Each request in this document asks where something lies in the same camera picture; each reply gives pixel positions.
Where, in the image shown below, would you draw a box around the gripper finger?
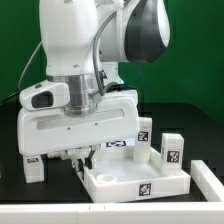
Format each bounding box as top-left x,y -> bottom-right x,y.
87,144 -> 101,168
67,149 -> 87,172

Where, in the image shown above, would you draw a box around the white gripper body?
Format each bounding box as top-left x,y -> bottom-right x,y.
17,81 -> 140,157

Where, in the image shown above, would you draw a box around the white square tabletop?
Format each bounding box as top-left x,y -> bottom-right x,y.
77,146 -> 190,203

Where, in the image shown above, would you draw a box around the white marker plate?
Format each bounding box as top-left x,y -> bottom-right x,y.
100,138 -> 135,149

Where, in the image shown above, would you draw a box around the black cables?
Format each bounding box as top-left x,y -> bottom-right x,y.
0,91 -> 21,108

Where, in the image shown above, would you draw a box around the white camera cable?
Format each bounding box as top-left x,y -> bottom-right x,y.
17,41 -> 43,92

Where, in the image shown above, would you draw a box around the grey braided cable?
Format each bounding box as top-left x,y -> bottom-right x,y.
92,0 -> 134,98

